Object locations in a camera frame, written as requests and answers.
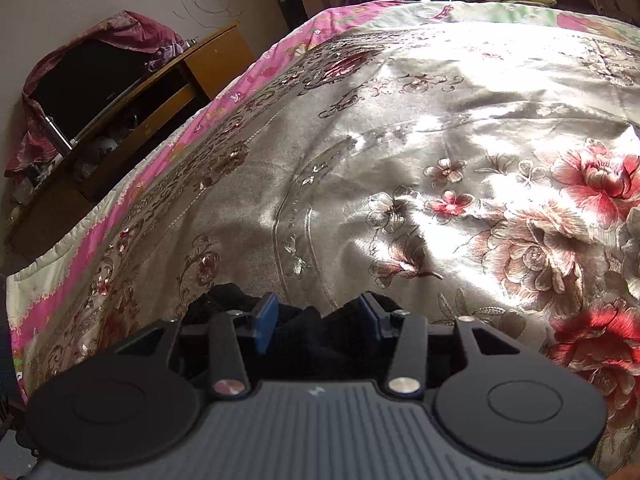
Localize black pants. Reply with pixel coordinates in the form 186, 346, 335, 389
169, 283, 390, 389

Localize floral satin bedspread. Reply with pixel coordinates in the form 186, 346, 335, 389
6, 1, 639, 474

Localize wooden tv cabinet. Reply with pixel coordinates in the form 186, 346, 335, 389
6, 22, 255, 259

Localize pink cloth on television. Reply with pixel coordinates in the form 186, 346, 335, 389
4, 11, 188, 178

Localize black television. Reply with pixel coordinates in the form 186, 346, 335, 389
32, 39, 152, 141

